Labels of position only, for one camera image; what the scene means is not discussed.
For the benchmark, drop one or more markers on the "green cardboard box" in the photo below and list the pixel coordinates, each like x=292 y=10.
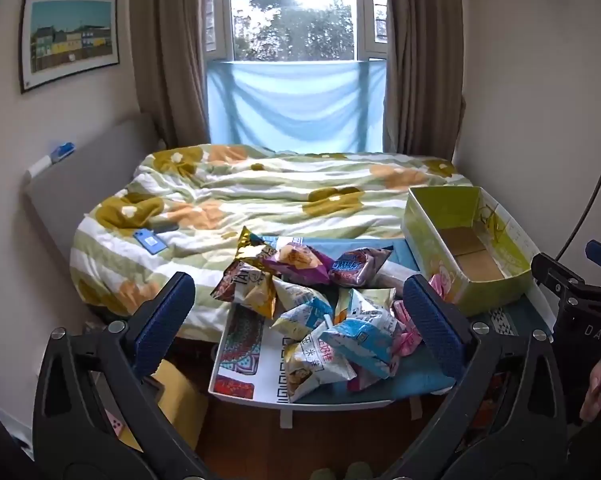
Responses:
x=433 y=245

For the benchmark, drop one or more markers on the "framed wall picture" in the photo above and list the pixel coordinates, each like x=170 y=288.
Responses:
x=70 y=40

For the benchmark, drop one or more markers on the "person's right hand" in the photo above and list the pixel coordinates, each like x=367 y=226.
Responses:
x=596 y=385

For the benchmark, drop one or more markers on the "blue tag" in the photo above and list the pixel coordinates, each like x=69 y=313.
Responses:
x=150 y=240

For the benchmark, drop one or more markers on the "dark cake snack packet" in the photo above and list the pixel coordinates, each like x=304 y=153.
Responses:
x=355 y=266

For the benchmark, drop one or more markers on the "brown curtain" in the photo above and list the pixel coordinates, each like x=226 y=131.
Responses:
x=170 y=60
x=420 y=60

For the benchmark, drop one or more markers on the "grey headboard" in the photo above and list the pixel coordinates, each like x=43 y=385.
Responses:
x=80 y=190

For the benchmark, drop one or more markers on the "floral striped duvet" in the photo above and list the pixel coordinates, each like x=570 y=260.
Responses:
x=240 y=190

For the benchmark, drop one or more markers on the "purple potato chip packet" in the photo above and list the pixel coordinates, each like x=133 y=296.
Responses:
x=298 y=260

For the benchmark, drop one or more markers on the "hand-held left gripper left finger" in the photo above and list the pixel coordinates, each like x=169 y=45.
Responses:
x=165 y=322

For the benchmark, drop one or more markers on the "pile of snack bags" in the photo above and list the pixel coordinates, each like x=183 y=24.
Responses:
x=330 y=332

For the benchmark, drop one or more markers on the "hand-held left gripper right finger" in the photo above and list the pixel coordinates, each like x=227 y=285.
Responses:
x=430 y=330

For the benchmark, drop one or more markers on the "window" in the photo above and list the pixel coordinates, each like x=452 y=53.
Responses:
x=290 y=10

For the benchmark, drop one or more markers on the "light blue window cloth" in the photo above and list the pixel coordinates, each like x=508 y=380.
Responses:
x=290 y=110

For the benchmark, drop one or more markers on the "teal patterned tablecloth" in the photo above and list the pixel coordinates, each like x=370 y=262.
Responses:
x=415 y=385

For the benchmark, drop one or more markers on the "gold cocoa snack packet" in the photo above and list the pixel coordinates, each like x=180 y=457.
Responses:
x=250 y=250

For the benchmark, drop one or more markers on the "blue and white small device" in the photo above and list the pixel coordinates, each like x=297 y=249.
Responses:
x=63 y=151

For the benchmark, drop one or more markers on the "yellow box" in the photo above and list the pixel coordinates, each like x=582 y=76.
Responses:
x=180 y=400

